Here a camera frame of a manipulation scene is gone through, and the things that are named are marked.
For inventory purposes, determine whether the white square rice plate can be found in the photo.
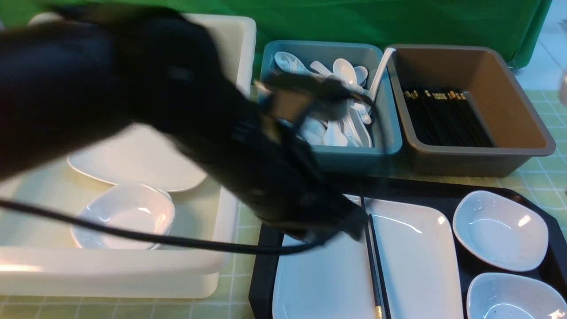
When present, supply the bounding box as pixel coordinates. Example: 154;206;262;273
272;198;463;319

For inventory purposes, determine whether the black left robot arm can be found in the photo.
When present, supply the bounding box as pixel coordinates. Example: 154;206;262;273
1;3;368;244

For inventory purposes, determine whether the pile of black chopsticks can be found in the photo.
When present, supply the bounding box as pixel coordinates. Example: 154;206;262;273
403;86;495;148

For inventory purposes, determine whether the black cable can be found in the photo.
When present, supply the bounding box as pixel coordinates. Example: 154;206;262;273
0;199;337;255

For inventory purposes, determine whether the white bowl tray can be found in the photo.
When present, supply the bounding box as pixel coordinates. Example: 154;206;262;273
466;272;567;319
452;191;549;272

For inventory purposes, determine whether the brown plastic chopstick bin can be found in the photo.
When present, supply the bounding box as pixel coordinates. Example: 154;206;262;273
388;44;555;176

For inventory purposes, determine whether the large white plastic tub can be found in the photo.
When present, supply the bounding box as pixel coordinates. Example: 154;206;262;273
0;12;257;299

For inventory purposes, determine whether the green backdrop cloth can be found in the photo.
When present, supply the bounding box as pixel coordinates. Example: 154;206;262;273
27;0;553;86

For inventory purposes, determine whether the white square plate in tub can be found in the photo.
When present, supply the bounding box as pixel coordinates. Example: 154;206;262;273
67;124;207;192

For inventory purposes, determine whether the black chopstick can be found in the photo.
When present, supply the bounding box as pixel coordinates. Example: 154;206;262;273
360;197;385;319
369;214;392;319

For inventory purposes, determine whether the long white ladle spoon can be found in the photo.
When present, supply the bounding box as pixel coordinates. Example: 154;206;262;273
368;47;396;102

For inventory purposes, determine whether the teal plastic spoon bin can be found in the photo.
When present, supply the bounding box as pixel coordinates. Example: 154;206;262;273
260;40;402;175

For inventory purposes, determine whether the white bowl in tub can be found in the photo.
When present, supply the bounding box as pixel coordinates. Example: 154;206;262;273
70;183;175;250

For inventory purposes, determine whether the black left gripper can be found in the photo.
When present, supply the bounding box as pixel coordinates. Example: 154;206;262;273
195;72;368;242

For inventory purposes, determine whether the white spoon rear pile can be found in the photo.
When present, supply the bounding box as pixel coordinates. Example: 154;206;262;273
333;58;358;85

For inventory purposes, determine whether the green checked table mat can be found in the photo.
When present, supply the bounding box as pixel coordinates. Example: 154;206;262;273
0;86;567;319

